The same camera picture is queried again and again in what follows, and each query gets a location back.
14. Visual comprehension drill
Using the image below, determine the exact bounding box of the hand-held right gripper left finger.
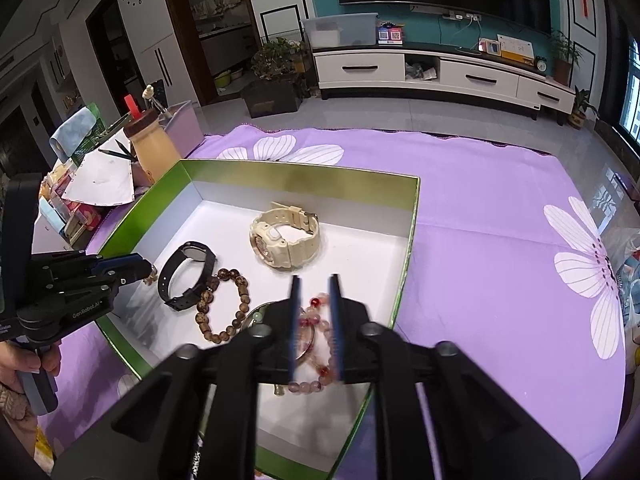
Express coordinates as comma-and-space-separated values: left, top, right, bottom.
50, 276, 303, 480

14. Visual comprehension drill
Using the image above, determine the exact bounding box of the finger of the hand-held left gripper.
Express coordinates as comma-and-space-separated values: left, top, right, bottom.
47, 266, 152, 317
31, 250, 152, 287

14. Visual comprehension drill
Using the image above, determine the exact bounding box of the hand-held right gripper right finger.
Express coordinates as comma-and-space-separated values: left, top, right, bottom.
327, 274, 583, 480

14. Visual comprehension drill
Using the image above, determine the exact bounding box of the red and pink bead bracelet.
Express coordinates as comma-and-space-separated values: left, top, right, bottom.
299, 296, 335, 381

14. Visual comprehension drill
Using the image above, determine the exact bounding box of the silver bangle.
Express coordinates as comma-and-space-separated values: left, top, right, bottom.
242, 302, 317, 361

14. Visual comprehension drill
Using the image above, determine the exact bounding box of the pale pink bead bracelet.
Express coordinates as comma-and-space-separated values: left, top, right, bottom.
287, 360, 337, 395

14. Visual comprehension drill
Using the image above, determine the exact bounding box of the brown wooden bead bracelet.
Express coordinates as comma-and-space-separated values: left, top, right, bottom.
195, 268, 251, 345

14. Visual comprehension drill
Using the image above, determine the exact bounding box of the black wrist watch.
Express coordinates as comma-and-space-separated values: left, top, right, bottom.
157, 241, 218, 311

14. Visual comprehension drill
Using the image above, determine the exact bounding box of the cream wrist watch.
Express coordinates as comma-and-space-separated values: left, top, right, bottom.
249, 201, 321, 269

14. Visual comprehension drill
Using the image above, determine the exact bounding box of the green cardboard box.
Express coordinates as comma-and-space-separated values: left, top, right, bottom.
95, 159, 422, 480

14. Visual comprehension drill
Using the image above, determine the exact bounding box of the person's left hand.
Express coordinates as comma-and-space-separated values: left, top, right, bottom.
0, 342, 63, 392

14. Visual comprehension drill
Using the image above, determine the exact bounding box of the white paper sheet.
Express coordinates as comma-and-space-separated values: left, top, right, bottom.
63, 150, 136, 206

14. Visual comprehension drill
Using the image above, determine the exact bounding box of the green carton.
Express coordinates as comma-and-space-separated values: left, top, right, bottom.
70, 127, 108, 166

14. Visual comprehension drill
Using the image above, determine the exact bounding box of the beige bear bottle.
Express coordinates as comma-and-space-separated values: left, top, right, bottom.
123, 95, 181, 183

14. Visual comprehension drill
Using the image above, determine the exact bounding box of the light blue cloth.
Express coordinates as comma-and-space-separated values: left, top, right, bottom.
50, 106, 97, 161

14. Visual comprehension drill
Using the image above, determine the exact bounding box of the lavender plastic bin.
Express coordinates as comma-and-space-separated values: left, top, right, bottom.
159, 101, 204, 158

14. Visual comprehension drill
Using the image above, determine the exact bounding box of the purple floral tablecloth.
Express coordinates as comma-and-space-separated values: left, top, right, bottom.
37, 125, 628, 480

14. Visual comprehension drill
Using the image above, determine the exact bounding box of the black plant stand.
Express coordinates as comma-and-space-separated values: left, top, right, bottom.
242, 80, 303, 118

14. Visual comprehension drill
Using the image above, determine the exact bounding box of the bushy green potted plant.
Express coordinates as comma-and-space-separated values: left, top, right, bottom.
250, 37, 301, 81

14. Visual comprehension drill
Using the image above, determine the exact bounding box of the white tv stand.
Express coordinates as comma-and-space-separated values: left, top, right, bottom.
312, 42, 576, 121

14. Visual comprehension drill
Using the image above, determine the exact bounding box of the clear plastic storage box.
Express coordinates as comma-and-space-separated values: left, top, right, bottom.
302, 12, 379, 51

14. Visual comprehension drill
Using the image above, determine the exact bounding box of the small potted floor plant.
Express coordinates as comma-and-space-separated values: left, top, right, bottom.
567, 87, 598, 128

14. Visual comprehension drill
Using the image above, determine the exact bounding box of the yellow white box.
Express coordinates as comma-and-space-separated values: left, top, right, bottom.
497, 34, 535, 61

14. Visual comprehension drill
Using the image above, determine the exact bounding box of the potted plant orange pot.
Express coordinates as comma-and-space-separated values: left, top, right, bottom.
547, 30, 581, 86

